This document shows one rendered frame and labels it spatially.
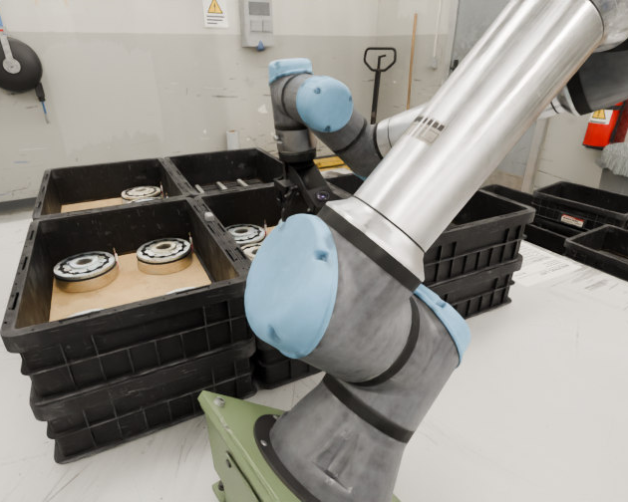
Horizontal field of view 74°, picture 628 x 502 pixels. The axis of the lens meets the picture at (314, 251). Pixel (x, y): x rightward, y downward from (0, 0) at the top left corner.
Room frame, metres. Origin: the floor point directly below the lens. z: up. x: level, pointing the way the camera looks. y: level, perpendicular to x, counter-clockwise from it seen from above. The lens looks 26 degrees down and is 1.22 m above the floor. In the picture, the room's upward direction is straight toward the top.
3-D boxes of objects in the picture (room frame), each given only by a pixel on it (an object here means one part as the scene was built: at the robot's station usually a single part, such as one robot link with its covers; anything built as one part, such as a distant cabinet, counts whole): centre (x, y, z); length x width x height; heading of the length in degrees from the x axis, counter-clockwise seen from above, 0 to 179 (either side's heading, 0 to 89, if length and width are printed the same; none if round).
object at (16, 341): (0.61, 0.31, 0.92); 0.40 x 0.30 x 0.02; 27
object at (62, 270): (0.67, 0.42, 0.86); 0.10 x 0.10 x 0.01
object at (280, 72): (0.76, 0.04, 1.15); 0.09 x 0.08 x 0.11; 25
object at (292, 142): (0.77, 0.03, 1.07); 0.08 x 0.08 x 0.05
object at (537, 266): (1.04, -0.53, 0.70); 0.33 x 0.23 x 0.01; 31
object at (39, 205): (0.97, 0.49, 0.92); 0.40 x 0.30 x 0.02; 27
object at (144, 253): (0.74, 0.30, 0.86); 0.10 x 0.10 x 0.01
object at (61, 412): (0.61, 0.31, 0.76); 0.40 x 0.30 x 0.12; 27
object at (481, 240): (0.88, -0.23, 0.87); 0.40 x 0.30 x 0.11; 27
